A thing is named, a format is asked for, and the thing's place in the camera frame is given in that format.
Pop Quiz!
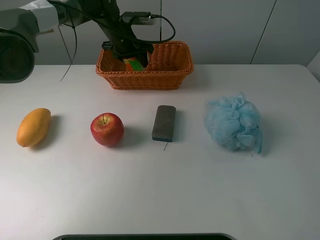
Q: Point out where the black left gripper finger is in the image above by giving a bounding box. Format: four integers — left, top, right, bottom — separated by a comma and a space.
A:
136, 52, 149, 68

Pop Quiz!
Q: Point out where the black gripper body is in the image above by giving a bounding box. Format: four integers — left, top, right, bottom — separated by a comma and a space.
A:
96, 0, 154, 57

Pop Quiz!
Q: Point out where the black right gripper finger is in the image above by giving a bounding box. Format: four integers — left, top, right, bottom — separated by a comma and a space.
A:
112, 53, 124, 62

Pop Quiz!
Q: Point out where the multicoloured puzzle cube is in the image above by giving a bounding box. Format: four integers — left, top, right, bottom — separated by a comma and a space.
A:
122, 57, 145, 72

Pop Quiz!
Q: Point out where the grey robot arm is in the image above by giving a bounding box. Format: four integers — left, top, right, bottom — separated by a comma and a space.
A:
0, 0, 154, 83

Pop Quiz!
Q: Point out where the orange wicker basket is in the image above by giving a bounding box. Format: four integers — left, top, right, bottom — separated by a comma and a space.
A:
96, 41, 194, 90

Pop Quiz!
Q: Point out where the red apple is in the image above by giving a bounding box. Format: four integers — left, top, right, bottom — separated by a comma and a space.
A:
90, 112, 125, 147

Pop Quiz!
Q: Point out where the grey whiteboard eraser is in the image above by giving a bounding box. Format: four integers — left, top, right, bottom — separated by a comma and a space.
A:
151, 105, 176, 143

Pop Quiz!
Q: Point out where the yellow mango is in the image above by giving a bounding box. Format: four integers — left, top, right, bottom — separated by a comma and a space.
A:
16, 108, 51, 148

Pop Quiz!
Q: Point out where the blue mesh bath sponge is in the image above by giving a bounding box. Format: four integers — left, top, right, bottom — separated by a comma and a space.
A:
204, 92, 263, 154

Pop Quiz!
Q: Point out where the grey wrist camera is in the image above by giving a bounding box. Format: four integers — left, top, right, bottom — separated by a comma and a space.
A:
121, 11, 156, 26

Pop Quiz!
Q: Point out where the black cable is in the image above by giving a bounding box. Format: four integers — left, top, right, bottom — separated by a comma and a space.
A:
47, 0, 177, 83

